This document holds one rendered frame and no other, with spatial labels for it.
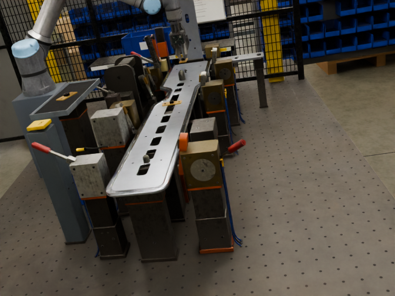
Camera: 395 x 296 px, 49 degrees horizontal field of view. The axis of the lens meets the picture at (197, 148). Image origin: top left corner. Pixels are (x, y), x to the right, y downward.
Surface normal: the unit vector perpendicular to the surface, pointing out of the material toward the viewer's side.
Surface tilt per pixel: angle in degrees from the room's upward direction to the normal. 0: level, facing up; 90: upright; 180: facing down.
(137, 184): 0
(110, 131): 90
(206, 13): 90
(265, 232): 0
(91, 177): 90
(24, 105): 90
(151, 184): 0
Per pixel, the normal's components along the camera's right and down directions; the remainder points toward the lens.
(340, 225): -0.17, -0.89
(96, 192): -0.10, 0.44
